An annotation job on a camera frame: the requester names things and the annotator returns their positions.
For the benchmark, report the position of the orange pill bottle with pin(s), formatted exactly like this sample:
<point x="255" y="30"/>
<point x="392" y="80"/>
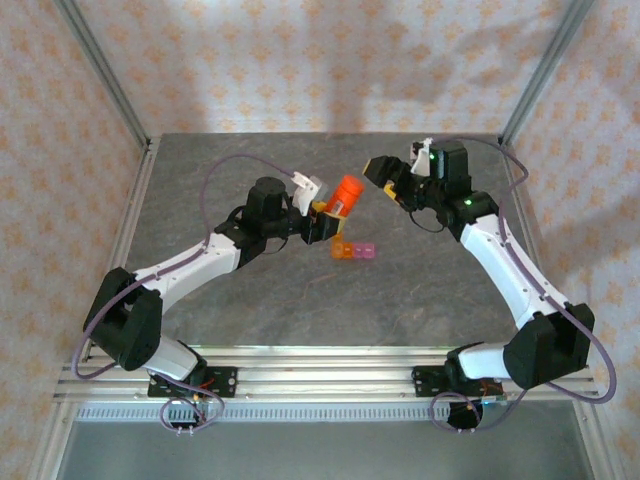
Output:
<point x="346" y="195"/>

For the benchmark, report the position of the orange pink pill organizer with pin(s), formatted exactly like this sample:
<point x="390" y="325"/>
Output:
<point x="350" y="250"/>

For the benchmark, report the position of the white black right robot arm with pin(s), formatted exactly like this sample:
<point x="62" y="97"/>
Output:
<point x="510" y="270"/>

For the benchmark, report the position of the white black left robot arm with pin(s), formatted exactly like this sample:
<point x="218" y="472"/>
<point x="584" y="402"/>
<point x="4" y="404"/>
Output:
<point x="195" y="265"/>

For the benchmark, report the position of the orange patterned white curtain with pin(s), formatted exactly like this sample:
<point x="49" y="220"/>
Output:
<point x="320" y="60"/>

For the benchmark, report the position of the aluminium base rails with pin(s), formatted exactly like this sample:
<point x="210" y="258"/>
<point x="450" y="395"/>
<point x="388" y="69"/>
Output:
<point x="320" y="380"/>

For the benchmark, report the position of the grey metal panel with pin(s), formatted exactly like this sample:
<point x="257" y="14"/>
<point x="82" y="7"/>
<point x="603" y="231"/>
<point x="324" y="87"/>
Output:
<point x="320" y="452"/>

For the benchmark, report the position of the small green circuit board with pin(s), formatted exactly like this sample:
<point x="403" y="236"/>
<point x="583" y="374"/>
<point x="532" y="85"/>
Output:
<point x="492" y="400"/>

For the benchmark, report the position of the aluminium table side rail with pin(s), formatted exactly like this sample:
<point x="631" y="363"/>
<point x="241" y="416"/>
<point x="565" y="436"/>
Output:
<point x="525" y="240"/>
<point x="135" y="210"/>

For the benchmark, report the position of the aluminium frame post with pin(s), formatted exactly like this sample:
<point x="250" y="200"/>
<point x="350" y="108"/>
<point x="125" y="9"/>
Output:
<point x="547" y="70"/>
<point x="100" y="70"/>

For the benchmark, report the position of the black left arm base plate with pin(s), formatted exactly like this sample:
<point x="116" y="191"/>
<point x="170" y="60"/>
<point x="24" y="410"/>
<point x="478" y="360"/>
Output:
<point x="225" y="382"/>

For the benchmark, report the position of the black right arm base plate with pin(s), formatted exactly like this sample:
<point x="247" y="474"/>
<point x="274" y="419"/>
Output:
<point x="425" y="382"/>

